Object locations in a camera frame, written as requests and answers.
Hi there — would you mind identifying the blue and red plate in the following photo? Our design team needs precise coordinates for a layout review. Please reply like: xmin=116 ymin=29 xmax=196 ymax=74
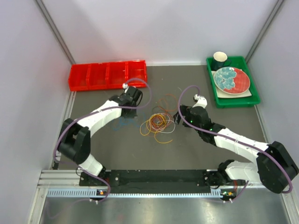
xmin=214 ymin=66 xmax=251 ymax=96

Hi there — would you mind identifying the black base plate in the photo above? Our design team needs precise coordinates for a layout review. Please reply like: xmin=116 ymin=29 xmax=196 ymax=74
xmin=78 ymin=169 xmax=249 ymax=187

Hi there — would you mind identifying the green plastic tray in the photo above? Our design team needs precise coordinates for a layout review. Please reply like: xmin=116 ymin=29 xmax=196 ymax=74
xmin=206 ymin=56 xmax=260 ymax=108

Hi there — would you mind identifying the blue cable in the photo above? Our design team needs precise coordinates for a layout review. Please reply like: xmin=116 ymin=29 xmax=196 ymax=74
xmin=112 ymin=118 xmax=140 ymax=131

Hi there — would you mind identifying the white square plate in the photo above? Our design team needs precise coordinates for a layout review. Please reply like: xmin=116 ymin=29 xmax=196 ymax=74
xmin=212 ymin=69 xmax=253 ymax=99

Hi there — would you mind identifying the dark green mug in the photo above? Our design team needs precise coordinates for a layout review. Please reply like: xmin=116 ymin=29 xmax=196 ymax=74
xmin=211 ymin=51 xmax=232 ymax=71

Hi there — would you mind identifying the orange cable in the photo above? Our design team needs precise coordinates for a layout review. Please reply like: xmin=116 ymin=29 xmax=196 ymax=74
xmin=139 ymin=93 xmax=178 ymax=144

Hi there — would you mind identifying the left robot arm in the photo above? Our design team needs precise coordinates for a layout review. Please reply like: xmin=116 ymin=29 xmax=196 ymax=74
xmin=55 ymin=85 xmax=143 ymax=185

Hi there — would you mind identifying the grey cable duct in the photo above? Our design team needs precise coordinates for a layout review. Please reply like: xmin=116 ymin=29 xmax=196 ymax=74
xmin=47 ymin=188 xmax=235 ymax=198

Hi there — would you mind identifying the red compartment bin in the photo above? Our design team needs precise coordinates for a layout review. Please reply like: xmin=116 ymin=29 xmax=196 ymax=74
xmin=68 ymin=60 xmax=147 ymax=91

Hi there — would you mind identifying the aluminium frame rail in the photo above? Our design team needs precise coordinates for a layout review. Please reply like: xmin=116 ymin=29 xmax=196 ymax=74
xmin=29 ymin=170 xmax=299 ymax=224

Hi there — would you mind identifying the yellow cable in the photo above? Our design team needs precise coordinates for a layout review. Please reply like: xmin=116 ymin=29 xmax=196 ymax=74
xmin=146 ymin=113 xmax=173 ymax=134

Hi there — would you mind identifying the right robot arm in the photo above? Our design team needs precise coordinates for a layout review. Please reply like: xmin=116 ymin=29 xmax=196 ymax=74
xmin=173 ymin=95 xmax=299 ymax=194

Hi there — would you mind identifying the pink cable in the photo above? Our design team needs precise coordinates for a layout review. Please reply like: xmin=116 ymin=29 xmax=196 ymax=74
xmin=151 ymin=119 xmax=169 ymax=131

